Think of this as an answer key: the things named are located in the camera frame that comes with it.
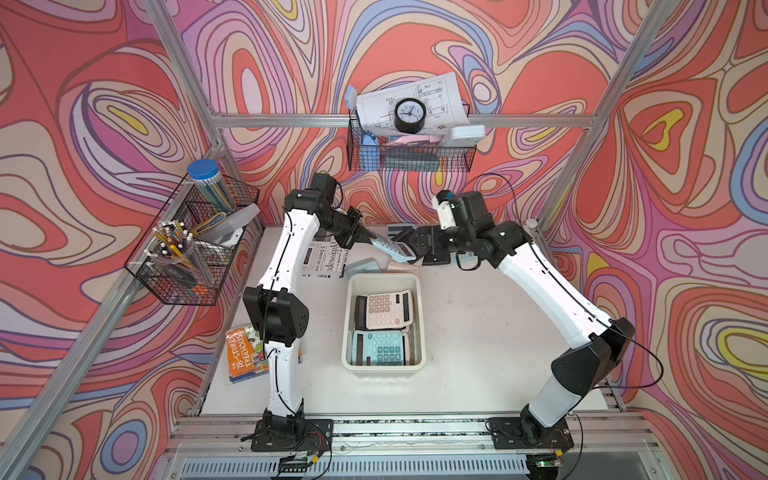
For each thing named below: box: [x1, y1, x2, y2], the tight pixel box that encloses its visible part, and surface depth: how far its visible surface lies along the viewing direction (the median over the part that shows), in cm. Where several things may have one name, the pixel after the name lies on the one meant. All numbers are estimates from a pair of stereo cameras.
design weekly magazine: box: [302, 236, 350, 279], surface depth 107 cm
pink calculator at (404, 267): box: [387, 259, 422, 273], surface depth 105 cm
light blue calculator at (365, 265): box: [345, 257, 382, 279], surface depth 107 cm
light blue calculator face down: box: [370, 235, 417, 264], surface depth 83 cm
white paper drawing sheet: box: [357, 71, 471, 136], surface depth 84 cm
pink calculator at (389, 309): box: [366, 289, 414, 330], surface depth 90 cm
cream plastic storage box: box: [341, 273, 427, 376], surface depth 84 cm
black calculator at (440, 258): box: [422, 252, 451, 266], surface depth 109 cm
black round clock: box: [394, 98, 427, 134], surface depth 80 cm
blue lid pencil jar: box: [187, 159, 236, 213], surface depth 74 cm
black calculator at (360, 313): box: [355, 295, 368, 331], surface depth 91 cm
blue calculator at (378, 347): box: [351, 330, 406, 366], surface depth 86 cm
